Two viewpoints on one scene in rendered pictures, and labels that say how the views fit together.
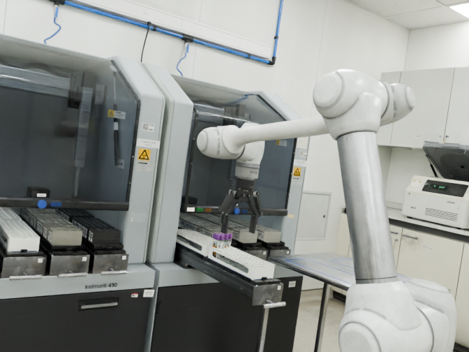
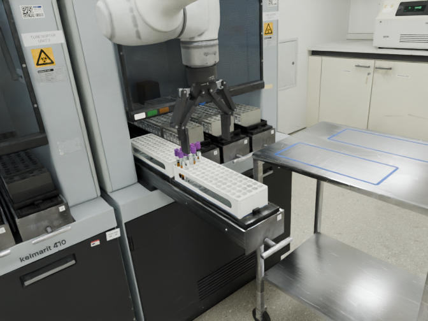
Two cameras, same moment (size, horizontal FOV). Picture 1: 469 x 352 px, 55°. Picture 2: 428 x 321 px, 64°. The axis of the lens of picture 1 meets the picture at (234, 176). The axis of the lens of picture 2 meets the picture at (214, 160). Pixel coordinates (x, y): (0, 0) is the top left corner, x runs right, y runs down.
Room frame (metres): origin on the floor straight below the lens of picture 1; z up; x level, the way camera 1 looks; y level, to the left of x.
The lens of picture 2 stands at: (0.87, -0.06, 1.28)
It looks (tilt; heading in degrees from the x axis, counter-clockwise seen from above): 24 degrees down; 0
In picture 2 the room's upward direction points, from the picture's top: 4 degrees counter-clockwise
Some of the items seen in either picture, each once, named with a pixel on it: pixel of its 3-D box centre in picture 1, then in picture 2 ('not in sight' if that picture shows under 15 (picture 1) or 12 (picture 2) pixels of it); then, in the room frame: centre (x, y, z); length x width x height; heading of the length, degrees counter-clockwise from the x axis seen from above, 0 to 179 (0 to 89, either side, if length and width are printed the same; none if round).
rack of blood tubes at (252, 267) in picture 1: (239, 262); (216, 185); (1.71, -0.06, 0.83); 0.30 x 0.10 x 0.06; 36
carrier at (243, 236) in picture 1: (247, 237); (221, 126); (2.18, -0.10, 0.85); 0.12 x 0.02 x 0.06; 126
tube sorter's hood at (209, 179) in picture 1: (218, 144); (161, 13); (2.32, 0.10, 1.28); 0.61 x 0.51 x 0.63; 126
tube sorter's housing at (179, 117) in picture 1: (188, 226); (153, 120); (2.48, 0.22, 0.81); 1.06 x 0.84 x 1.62; 36
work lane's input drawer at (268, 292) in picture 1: (218, 266); (191, 185); (1.82, 0.02, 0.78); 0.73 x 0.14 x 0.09; 36
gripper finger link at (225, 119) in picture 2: (252, 224); (225, 127); (1.78, -0.10, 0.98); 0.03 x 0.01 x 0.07; 37
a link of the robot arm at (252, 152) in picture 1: (248, 142); (192, 4); (1.72, -0.04, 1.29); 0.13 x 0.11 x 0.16; 132
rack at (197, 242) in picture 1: (197, 243); (160, 154); (1.97, 0.12, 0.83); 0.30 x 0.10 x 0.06; 36
